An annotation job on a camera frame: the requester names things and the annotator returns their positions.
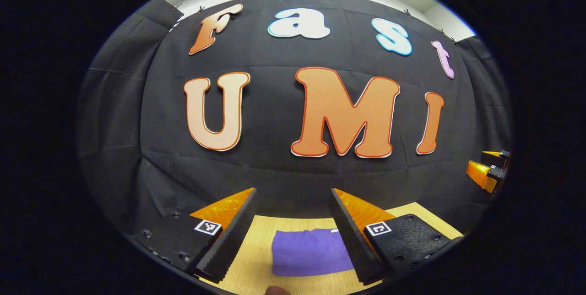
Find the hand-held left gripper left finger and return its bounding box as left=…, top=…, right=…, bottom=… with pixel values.
left=132, top=187, right=259, bottom=284

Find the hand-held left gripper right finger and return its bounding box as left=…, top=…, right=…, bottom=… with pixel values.
left=330, top=187, right=464, bottom=286

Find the purple ribbed garment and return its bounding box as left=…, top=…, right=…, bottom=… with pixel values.
left=271, top=229, right=355, bottom=278

